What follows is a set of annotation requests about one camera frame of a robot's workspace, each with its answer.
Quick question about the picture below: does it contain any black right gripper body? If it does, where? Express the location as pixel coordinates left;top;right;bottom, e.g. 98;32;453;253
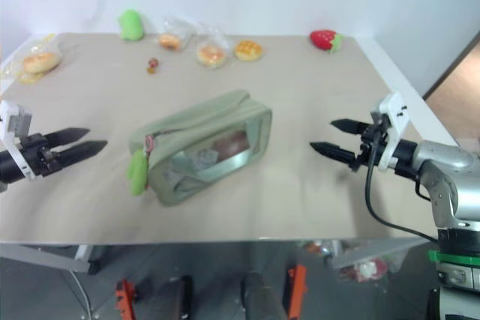
349;118;390;172

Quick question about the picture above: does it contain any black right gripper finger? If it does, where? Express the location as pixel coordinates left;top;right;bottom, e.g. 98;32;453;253
330;118;371;137
309;141;358;166

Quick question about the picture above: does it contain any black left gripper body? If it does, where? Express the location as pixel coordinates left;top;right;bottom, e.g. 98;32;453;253
19;133;63;178

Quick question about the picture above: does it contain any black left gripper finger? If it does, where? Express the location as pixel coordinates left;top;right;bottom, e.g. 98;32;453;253
55;140;109;172
43;127;92;148

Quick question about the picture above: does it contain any green clear-sided pouch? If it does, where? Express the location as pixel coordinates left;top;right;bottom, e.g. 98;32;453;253
128;89;274;208

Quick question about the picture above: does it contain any green plush zipper charm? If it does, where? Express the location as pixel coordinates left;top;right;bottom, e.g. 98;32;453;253
127;148;152;197

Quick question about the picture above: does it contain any round pale bread bun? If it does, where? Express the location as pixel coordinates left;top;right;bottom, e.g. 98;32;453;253
22;52;62;75

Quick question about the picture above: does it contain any yellowish plastic bread bag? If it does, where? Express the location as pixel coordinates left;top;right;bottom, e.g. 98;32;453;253
0;33;64;85

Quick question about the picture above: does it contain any red strawberry plush toy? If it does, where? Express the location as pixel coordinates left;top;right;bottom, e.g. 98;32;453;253
309;29;346;54

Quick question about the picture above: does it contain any brown wooden door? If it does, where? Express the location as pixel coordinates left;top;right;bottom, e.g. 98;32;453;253
422;31;480;142

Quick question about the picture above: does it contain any clear bag of toys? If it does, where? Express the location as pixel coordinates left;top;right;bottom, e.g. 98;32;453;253
298;238;410;284

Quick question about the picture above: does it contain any green plush toy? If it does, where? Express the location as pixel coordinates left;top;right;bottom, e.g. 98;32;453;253
118;8;146;41

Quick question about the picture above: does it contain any yellow pineapple bun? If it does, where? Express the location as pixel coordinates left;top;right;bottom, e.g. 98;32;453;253
234;40;263;62

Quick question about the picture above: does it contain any small glazed donut bread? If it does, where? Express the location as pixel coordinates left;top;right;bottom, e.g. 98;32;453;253
158;33;181;50

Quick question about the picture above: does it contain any orange black clamp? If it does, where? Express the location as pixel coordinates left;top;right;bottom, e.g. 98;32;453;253
114;278;137;320
286;265;309;320

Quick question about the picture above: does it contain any clear crinkled plastic bag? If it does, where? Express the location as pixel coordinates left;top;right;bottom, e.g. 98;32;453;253
156;15;197;52

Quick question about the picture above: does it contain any round orange bread bun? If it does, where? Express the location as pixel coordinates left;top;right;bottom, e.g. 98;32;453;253
198;45;227;65

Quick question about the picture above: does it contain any black upright block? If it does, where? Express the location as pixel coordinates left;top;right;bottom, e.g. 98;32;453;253
163;275;195;320

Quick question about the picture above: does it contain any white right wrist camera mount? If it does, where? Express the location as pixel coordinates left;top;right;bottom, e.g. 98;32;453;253
370;91;411;172

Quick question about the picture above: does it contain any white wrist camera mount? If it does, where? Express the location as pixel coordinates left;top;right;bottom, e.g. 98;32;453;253
370;91;411;172
0;100;38;182

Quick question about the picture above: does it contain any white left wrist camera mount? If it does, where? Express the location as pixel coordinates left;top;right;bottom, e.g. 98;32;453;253
0;100;38;182

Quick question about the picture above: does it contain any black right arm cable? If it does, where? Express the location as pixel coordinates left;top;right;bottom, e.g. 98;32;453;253
364;139;440;243

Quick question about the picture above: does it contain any white table frame bar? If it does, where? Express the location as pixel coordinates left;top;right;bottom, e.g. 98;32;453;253
0;243;95;274

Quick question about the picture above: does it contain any thin white cable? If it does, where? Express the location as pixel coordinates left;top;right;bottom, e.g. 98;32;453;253
68;270;92;320

